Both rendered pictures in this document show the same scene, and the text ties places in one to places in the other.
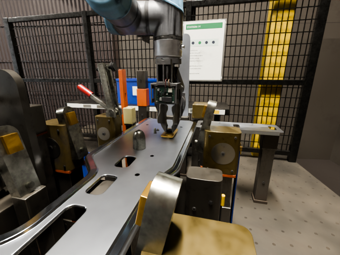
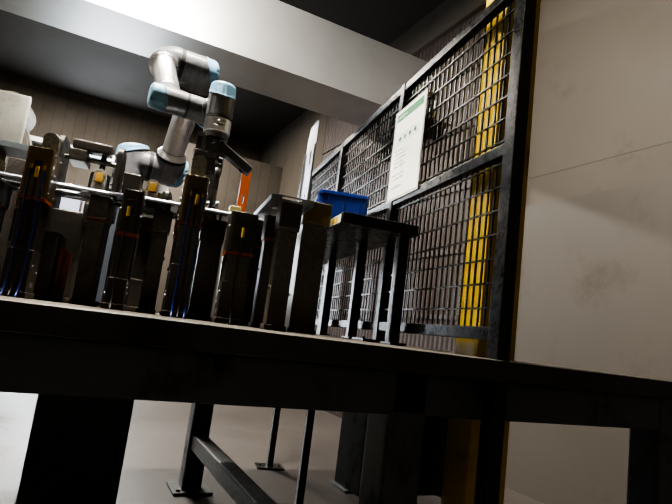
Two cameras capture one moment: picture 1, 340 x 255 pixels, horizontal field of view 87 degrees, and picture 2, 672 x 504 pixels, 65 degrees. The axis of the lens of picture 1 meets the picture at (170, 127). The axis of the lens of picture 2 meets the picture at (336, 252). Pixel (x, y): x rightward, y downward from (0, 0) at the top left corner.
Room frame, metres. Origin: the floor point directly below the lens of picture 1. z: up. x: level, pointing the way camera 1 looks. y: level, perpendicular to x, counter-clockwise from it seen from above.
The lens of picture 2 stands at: (0.11, -1.44, 0.71)
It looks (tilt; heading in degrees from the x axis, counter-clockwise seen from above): 9 degrees up; 59
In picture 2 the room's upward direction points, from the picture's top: 7 degrees clockwise
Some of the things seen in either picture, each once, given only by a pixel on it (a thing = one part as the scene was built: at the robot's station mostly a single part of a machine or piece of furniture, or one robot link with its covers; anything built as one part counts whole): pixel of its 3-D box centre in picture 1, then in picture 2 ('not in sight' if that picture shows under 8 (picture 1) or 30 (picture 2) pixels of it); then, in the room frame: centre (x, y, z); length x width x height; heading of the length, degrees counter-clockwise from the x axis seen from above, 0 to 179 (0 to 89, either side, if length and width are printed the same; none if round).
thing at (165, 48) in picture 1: (169, 50); (217, 128); (0.52, 0.00, 1.24); 0.08 x 0.08 x 0.05
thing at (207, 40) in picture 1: (202, 52); (408, 149); (1.07, -0.18, 1.30); 0.23 x 0.02 x 0.31; 76
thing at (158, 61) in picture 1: (167, 82); (210, 155); (0.51, 0.01, 1.16); 0.09 x 0.08 x 0.12; 166
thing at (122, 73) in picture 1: (126, 134); (235, 244); (0.69, 0.17, 0.95); 0.03 x 0.01 x 0.50; 166
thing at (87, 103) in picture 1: (145, 104); (331, 244); (1.02, 0.14, 1.01); 0.90 x 0.22 x 0.03; 76
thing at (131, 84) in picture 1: (147, 90); (336, 221); (1.02, 0.13, 1.09); 0.30 x 0.17 x 0.13; 67
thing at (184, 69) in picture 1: (175, 77); (306, 176); (0.81, -0.03, 1.17); 0.12 x 0.01 x 0.34; 76
